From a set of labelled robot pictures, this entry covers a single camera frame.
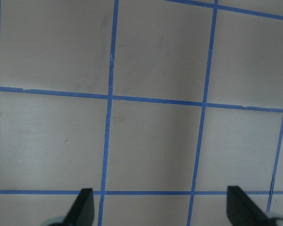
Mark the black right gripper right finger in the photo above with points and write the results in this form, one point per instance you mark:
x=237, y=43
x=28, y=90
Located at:
x=242, y=211

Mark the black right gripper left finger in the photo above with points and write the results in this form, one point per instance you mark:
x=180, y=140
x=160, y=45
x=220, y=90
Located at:
x=81, y=213

